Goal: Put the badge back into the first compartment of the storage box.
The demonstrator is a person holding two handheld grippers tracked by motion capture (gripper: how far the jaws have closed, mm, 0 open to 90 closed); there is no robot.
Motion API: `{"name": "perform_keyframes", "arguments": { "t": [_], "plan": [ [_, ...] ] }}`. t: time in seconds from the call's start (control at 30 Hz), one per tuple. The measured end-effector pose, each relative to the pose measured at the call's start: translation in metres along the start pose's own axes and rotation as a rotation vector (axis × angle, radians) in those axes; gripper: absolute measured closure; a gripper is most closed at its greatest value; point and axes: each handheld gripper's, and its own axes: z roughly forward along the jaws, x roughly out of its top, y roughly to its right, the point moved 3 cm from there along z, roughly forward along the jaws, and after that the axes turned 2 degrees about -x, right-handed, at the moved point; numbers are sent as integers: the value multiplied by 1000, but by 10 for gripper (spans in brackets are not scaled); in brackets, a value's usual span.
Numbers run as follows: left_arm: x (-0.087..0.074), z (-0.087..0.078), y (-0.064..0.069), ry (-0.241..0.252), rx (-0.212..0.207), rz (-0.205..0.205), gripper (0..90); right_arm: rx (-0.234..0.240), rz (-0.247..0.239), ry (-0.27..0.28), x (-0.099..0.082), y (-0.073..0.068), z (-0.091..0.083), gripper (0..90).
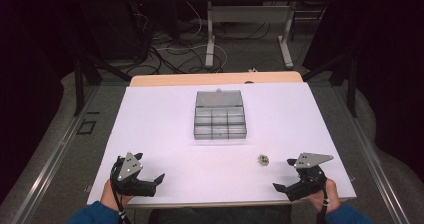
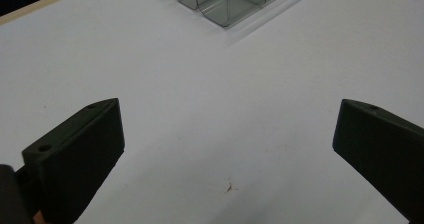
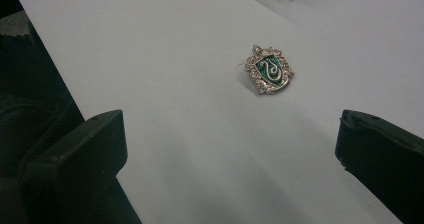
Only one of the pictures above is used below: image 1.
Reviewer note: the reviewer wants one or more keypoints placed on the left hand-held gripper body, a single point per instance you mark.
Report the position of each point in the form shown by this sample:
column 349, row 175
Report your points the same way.
column 128, row 170

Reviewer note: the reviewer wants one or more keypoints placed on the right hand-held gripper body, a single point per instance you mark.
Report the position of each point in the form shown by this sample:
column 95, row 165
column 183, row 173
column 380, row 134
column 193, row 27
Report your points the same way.
column 308, row 179

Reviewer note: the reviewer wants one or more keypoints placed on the small metal parts cluster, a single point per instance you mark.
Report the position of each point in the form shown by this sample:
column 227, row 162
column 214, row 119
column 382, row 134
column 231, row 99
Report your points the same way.
column 263, row 159

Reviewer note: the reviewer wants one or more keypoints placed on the clear plastic compartment box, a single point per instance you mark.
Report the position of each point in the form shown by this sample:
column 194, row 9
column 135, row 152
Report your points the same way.
column 219, row 114

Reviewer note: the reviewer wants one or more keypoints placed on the person's right hand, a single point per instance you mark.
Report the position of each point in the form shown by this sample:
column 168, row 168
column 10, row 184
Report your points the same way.
column 328, row 195

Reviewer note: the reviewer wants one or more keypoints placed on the person's left hand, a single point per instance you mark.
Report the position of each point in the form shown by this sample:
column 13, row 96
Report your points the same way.
column 107, row 195

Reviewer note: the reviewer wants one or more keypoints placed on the white table mat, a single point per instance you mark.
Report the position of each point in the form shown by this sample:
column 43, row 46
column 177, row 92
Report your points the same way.
column 173, row 144

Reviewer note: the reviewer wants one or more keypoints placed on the black metal stand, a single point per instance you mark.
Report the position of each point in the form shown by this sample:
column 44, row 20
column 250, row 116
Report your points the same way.
column 351, row 84
column 79, row 84

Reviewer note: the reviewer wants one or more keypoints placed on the wooden table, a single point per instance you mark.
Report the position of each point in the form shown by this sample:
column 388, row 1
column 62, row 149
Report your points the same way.
column 200, row 79

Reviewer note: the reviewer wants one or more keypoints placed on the desk with white metal legs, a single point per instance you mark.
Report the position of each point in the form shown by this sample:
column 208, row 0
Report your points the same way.
column 250, row 14

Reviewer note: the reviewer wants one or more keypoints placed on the aluminium floor rail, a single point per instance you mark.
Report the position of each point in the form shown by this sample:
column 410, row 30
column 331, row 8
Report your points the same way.
column 50, row 164
column 370, row 157

